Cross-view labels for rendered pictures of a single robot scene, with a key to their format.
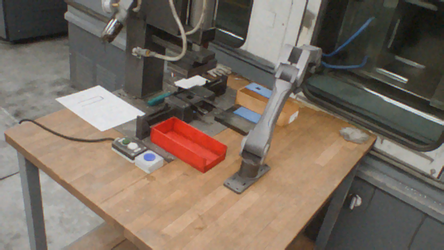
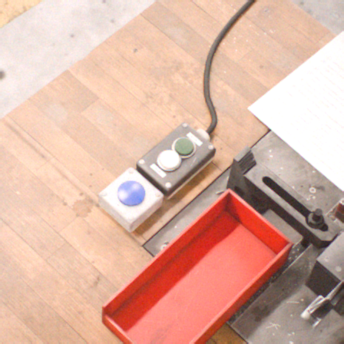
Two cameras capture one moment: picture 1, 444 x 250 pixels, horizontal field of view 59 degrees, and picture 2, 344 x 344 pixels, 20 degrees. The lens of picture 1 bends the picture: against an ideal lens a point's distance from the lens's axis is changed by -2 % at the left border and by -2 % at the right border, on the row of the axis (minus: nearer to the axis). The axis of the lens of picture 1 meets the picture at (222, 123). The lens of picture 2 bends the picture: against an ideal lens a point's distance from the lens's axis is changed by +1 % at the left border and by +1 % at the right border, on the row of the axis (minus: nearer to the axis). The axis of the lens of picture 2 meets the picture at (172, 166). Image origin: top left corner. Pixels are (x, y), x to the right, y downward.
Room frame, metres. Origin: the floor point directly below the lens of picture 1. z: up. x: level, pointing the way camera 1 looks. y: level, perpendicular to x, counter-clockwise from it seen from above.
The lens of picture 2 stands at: (1.17, -0.43, 2.13)
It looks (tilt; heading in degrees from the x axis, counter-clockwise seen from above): 60 degrees down; 96
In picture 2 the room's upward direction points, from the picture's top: 8 degrees clockwise
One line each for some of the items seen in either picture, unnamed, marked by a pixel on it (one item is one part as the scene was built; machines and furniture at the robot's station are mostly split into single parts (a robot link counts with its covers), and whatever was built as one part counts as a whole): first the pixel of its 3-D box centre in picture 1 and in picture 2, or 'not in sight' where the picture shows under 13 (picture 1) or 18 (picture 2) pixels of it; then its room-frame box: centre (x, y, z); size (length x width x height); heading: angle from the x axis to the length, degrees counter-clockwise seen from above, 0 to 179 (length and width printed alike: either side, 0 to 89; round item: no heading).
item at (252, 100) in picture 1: (266, 104); not in sight; (1.57, -0.18, 0.93); 0.25 x 0.13 x 0.08; 59
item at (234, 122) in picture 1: (242, 119); not in sight; (1.45, -0.08, 0.91); 0.17 x 0.16 x 0.02; 149
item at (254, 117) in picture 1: (254, 114); not in sight; (1.46, -0.12, 0.93); 0.15 x 0.07 x 0.03; 62
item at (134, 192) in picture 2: (149, 158); (130, 194); (1.05, 0.21, 0.93); 0.04 x 0.04 x 0.02
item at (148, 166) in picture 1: (148, 164); (130, 203); (1.05, 0.21, 0.90); 0.07 x 0.07 x 0.06; 59
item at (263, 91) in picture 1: (263, 88); not in sight; (1.59, -0.15, 1.00); 0.15 x 0.07 x 0.03; 59
